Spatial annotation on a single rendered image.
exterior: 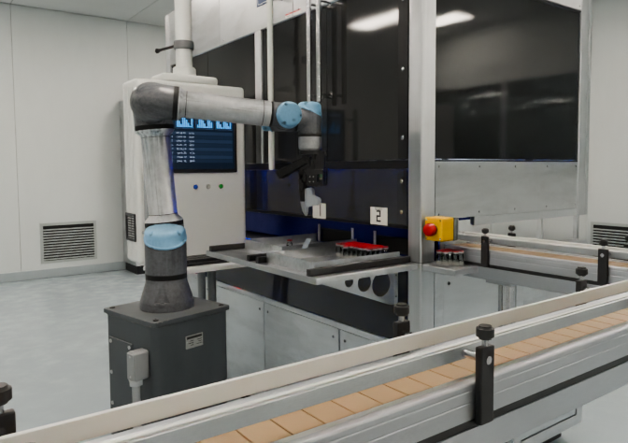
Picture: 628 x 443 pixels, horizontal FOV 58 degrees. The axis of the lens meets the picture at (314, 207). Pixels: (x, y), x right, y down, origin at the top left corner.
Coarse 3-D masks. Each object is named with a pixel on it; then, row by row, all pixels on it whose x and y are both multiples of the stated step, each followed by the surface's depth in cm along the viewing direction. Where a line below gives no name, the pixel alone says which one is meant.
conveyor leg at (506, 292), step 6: (492, 282) 171; (498, 282) 170; (498, 288) 173; (504, 288) 171; (510, 288) 170; (498, 294) 173; (504, 294) 171; (510, 294) 170; (498, 300) 173; (504, 300) 171; (510, 300) 170; (498, 306) 173; (504, 306) 171; (510, 306) 171
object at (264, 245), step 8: (248, 240) 214; (256, 240) 219; (264, 240) 221; (272, 240) 223; (280, 240) 225; (296, 240) 230; (304, 240) 232; (312, 240) 235; (344, 240) 212; (352, 240) 214; (248, 248) 214; (256, 248) 209; (264, 248) 204; (272, 248) 200; (280, 248) 196; (288, 248) 197; (296, 248) 199
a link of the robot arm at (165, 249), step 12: (156, 228) 160; (168, 228) 160; (180, 228) 160; (144, 240) 158; (156, 240) 155; (168, 240) 156; (180, 240) 158; (156, 252) 155; (168, 252) 156; (180, 252) 158; (156, 264) 156; (168, 264) 156; (180, 264) 158
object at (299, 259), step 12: (276, 252) 184; (288, 252) 187; (300, 252) 190; (312, 252) 193; (324, 252) 196; (396, 252) 180; (276, 264) 178; (288, 264) 172; (300, 264) 167; (312, 264) 162; (324, 264) 164; (336, 264) 166
